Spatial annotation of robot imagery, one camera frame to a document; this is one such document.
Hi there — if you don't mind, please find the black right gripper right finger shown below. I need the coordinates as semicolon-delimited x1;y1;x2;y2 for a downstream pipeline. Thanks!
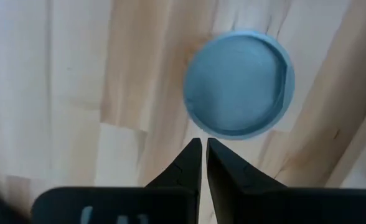
205;138;366;224

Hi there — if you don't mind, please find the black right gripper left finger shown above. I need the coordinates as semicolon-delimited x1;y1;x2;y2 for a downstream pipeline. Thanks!
30;138;203;224

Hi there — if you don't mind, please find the tall blue peas can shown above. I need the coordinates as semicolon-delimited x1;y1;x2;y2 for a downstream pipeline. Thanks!
182;29;296;141

